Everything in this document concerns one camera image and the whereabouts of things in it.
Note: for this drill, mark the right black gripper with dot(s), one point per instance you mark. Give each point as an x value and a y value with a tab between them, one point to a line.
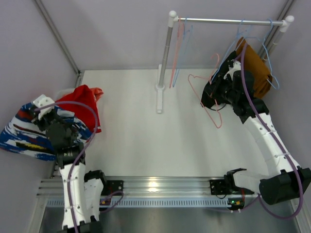
211	92

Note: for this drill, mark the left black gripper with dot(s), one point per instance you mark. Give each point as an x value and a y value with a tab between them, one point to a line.
41	119

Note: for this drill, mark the blue patterned trousers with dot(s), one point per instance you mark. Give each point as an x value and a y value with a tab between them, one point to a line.
21	136

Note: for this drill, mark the red trousers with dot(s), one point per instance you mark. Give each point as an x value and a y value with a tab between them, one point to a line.
83	94

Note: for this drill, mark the orange white patterned trousers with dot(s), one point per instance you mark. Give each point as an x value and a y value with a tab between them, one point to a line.
97	93

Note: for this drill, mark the light blue hanger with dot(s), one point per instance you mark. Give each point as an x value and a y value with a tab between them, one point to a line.
274	82
239	34
183	49

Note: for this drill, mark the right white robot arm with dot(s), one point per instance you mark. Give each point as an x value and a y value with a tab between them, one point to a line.
286	179

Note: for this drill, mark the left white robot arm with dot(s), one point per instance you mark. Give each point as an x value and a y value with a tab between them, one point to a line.
82	190

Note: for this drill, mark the black trousers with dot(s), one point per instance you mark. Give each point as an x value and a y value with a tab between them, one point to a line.
224	67

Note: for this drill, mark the brown trousers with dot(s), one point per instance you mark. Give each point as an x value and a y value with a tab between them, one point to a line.
260	72

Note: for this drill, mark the white plastic laundry basket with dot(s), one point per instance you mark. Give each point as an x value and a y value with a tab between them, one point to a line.
60	94

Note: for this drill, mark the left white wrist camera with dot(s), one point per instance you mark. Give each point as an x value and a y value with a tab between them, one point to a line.
44	104

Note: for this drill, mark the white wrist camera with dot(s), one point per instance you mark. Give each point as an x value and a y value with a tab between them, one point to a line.
44	104
236	66

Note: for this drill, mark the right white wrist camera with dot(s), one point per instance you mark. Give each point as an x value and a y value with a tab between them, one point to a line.
236	66

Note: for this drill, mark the aluminium mounting rail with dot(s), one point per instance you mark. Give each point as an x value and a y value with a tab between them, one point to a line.
143	187

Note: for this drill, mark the grey slotted cable duct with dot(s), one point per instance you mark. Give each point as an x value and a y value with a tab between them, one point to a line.
166	202

